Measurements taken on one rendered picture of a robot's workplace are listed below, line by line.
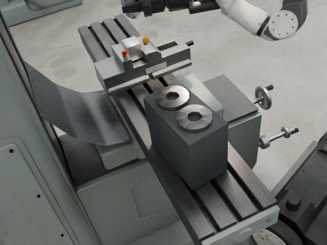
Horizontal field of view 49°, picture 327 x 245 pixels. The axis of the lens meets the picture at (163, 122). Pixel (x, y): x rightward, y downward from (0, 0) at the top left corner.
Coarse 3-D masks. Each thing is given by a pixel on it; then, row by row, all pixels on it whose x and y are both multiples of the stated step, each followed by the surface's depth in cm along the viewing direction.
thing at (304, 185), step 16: (320, 144) 145; (320, 160) 139; (304, 176) 135; (320, 176) 134; (288, 192) 129; (304, 192) 130; (320, 192) 130; (288, 208) 123; (304, 208) 124; (320, 208) 126; (288, 224) 124; (304, 224) 122; (320, 224) 123; (304, 240) 123; (320, 240) 119
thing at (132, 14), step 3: (123, 0) 108; (126, 0) 107; (129, 0) 106; (132, 0) 107; (135, 0) 107; (138, 0) 109; (126, 3) 107; (129, 3) 107; (138, 12) 110; (126, 15) 111; (129, 15) 110; (132, 15) 110; (135, 15) 110; (138, 15) 111
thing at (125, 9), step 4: (128, 4) 107; (132, 4) 106; (136, 4) 107; (140, 4) 107; (124, 8) 107; (128, 8) 107; (132, 8) 107; (136, 8) 107; (140, 8) 107; (124, 12) 108; (128, 12) 108; (132, 12) 108; (136, 12) 108
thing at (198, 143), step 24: (168, 96) 97; (192, 96) 96; (168, 120) 91; (192, 120) 90; (216, 120) 89; (168, 144) 97; (192, 144) 85; (216, 144) 90; (192, 168) 91; (216, 168) 97
